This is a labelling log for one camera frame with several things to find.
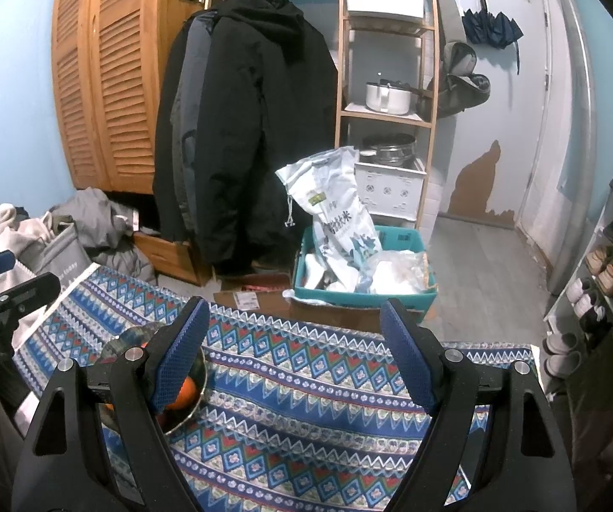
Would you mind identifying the pale blue door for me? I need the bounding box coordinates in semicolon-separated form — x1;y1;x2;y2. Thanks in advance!
440;0;550;230

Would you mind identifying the dark blue folded umbrella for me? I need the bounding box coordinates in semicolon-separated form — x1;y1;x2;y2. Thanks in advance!
461;8;524;76

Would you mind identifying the brown wooden box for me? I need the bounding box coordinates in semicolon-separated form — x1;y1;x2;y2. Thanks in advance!
133;229;214;286

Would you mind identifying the grey slipper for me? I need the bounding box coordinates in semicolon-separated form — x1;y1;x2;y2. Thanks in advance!
544;350;582;377
544;332;579;355

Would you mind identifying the white perforated crate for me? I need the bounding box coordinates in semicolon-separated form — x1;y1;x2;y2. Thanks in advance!
354;159;426;219

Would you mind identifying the clear plastic bag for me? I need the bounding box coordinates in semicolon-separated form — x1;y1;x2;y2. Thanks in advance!
357;253;432;295

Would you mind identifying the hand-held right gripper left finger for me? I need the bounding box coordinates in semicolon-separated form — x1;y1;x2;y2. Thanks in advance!
12;296;211;512

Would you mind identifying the patterned blue tablecloth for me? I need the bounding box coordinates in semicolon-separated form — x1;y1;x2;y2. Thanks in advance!
10;265;545;512

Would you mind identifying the teal plastic bin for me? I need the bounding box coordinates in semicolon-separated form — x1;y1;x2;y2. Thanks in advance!
293;225;438;323

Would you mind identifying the grey metal pipe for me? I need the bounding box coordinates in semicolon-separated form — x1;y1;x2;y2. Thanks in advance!
546;0;601;297

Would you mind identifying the grey tote bag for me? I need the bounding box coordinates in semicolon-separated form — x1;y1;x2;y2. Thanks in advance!
15;213;94;289

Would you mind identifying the wooden shelf rack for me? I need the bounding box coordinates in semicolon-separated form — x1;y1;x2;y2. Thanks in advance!
336;0;441;230

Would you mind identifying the group of assorted shoes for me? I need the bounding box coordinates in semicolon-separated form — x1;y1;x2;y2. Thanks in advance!
565;124;613;332

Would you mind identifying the white cooking pot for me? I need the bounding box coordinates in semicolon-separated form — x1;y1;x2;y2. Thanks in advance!
365;80;419;116

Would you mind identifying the wooden louvered wardrobe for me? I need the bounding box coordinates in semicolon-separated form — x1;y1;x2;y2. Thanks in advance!
50;0;206;193

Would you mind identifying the black hooded coat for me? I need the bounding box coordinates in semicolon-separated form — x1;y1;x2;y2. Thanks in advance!
152;0;339;278

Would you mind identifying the grey hanging bag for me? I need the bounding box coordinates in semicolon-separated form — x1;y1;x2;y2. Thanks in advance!
426;40;491;121

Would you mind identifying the white printed rice bag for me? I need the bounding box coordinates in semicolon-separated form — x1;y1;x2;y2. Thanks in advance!
275;146;383;291

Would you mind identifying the steel steamer pot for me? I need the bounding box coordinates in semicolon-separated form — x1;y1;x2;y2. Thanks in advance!
361;134;418;166

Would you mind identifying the grey hanging jacket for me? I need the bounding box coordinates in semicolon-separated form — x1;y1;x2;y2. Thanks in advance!
170;11;216;214

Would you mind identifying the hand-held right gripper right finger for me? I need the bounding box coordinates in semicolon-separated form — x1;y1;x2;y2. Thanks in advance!
380;299;577;512

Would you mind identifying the large orange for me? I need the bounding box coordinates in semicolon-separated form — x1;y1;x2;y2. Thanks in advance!
170;376;201;409

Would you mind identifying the cardboard box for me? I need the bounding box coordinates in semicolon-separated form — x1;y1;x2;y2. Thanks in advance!
213;285;387;326

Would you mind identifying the clear glass bowl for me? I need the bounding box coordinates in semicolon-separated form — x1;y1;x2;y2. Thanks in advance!
98;325;208;435

